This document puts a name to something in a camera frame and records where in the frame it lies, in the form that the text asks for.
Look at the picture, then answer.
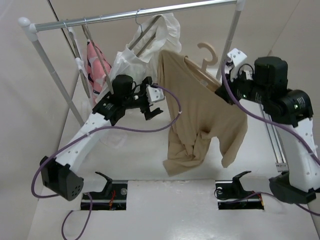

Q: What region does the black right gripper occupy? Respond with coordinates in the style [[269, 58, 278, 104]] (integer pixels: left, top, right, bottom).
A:
[[215, 66, 271, 105]]

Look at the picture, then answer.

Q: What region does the beige wooden hanger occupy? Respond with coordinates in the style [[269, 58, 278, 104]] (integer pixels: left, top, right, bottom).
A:
[[184, 42, 221, 92]]

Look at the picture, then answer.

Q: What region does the beige t shirt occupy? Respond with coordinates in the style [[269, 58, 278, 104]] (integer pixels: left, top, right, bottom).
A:
[[157, 50, 248, 177]]

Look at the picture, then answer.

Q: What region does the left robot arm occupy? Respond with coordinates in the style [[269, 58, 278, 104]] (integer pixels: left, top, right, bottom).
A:
[[40, 74, 165, 201]]

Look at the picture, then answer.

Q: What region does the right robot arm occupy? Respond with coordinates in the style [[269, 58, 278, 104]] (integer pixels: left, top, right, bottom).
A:
[[215, 53, 320, 205]]

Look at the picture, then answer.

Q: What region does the grey hanger with blouse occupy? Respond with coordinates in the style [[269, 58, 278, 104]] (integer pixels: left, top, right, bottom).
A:
[[128, 8, 163, 54]]

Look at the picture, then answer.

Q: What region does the grey hanger with pink garment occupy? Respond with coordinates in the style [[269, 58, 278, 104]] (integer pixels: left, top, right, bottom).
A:
[[81, 18, 114, 94]]

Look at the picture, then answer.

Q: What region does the white pleated blouse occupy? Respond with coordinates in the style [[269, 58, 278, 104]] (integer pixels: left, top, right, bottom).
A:
[[94, 12, 182, 106]]

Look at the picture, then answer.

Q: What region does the pink patterned garment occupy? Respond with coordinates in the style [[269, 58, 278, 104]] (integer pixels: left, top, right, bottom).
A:
[[86, 39, 112, 106]]

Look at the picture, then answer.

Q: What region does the white tank top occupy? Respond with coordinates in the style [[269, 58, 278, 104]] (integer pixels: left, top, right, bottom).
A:
[[67, 26, 93, 101]]

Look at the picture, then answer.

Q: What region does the silver white clothes rack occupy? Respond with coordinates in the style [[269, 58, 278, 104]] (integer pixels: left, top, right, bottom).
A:
[[18, 0, 245, 126]]

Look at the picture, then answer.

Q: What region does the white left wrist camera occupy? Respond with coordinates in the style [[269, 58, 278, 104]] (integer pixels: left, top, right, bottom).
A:
[[146, 85, 165, 104]]

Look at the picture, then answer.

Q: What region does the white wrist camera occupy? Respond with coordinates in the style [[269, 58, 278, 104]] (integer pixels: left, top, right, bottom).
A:
[[146, 85, 165, 104], [225, 48, 248, 82]]

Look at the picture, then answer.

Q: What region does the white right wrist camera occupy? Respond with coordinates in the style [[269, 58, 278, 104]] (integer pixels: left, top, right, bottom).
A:
[[225, 48, 248, 82]]

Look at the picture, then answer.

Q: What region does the aluminium rail on table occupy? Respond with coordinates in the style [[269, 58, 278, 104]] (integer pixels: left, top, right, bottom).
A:
[[244, 70, 291, 172]]

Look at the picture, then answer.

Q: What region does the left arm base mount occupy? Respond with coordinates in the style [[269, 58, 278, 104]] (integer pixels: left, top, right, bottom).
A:
[[89, 171, 128, 211]]

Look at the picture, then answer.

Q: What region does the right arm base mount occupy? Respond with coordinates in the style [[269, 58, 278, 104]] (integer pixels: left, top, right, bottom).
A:
[[214, 170, 265, 210]]

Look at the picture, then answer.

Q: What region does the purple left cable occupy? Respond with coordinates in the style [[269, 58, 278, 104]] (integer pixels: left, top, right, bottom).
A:
[[31, 83, 183, 239]]

